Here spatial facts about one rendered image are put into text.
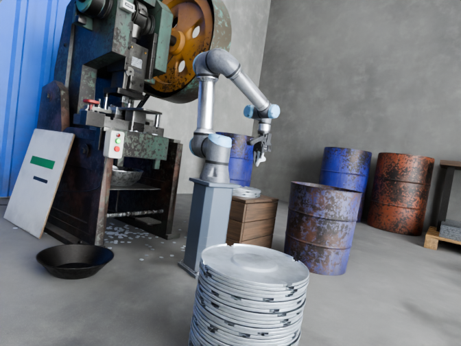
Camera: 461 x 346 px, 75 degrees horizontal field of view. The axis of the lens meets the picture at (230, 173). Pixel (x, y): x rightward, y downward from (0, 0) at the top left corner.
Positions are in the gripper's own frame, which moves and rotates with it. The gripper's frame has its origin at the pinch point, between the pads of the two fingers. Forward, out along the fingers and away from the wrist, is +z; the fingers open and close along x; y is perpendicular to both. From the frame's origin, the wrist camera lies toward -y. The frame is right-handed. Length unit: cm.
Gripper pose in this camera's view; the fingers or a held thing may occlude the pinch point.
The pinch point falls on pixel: (256, 164)
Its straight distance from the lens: 183.3
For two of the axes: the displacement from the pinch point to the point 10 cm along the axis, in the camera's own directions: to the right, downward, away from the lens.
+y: 8.3, 0.9, 5.5
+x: -5.4, -1.2, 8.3
